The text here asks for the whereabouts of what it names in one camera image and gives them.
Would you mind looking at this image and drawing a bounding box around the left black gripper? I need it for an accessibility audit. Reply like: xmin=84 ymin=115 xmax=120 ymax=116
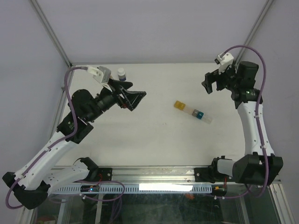
xmin=87 ymin=78 xmax=147 ymax=122

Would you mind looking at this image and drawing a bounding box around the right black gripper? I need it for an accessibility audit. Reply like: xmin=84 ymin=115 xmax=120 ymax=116
xmin=201 ymin=63 xmax=239 ymax=94

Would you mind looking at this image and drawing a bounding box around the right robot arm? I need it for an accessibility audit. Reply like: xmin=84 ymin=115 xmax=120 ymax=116
xmin=199 ymin=61 xmax=283 ymax=185

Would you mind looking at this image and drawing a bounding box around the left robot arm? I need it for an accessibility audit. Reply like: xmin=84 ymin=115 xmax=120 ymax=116
xmin=2 ymin=79 xmax=147 ymax=210

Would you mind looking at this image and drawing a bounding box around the white cap pill bottle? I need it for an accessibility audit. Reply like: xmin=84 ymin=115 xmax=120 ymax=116
xmin=117 ymin=68 xmax=127 ymax=81

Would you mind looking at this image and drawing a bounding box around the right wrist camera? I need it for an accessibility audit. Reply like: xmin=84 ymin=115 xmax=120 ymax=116
xmin=214 ymin=52 xmax=234 ymax=74

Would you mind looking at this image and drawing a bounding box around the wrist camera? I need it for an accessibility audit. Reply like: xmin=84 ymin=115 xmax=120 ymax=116
xmin=214 ymin=52 xmax=234 ymax=74
xmin=87 ymin=66 xmax=111 ymax=89

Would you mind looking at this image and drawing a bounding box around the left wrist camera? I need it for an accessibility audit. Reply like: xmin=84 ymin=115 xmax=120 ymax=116
xmin=87 ymin=66 xmax=111 ymax=89

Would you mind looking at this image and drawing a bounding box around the left black mount plate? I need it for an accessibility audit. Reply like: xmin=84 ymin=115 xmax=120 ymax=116
xmin=77 ymin=167 xmax=114 ymax=183

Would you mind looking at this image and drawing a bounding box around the black mount plate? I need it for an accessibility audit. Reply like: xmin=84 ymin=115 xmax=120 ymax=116
xmin=193 ymin=167 xmax=237 ymax=183
xmin=77 ymin=167 xmax=114 ymax=183

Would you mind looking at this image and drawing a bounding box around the right black mount plate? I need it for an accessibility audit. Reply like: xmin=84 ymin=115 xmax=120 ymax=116
xmin=193 ymin=167 xmax=237 ymax=183

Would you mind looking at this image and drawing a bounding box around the white slotted cable duct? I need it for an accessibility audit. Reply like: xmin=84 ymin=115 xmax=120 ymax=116
xmin=54 ymin=183 xmax=212 ymax=195

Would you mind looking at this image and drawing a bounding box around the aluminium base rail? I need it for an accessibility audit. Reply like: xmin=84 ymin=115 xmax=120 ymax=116
xmin=46 ymin=164 xmax=281 ymax=186

